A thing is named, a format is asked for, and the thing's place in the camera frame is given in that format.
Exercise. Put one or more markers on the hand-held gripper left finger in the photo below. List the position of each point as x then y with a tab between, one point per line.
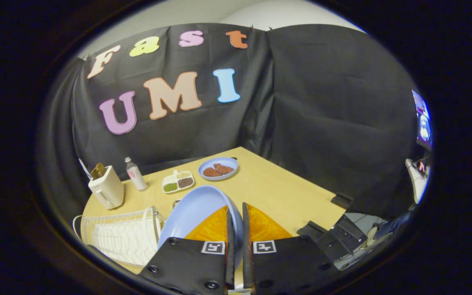
230	246

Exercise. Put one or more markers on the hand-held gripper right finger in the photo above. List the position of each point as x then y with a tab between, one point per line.
246	246

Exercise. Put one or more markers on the large light blue plate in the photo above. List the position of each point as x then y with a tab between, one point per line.
195	211

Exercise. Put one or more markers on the small blue plate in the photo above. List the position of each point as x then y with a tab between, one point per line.
215	162

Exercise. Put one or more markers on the brown meat slice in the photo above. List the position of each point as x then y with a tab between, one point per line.
211	172
224	168

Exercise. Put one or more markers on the white divided tray with grains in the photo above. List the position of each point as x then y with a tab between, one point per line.
178	182

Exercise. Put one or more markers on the black equipment pieces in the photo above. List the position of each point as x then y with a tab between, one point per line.
334	239

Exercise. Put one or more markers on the black table clamp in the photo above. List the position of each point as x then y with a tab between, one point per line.
341	200

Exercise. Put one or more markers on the small clear plastic bottle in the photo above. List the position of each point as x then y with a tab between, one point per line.
136	176

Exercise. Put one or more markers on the cream toaster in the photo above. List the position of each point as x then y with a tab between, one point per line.
107	190

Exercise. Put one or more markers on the black backdrop cloth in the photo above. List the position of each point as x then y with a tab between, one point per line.
322	114

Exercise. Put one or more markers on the toast slice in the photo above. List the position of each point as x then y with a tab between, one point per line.
98	170

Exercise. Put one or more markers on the white device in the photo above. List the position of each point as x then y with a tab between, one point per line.
418	182

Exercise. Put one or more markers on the computer monitor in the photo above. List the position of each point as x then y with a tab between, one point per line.
423	123

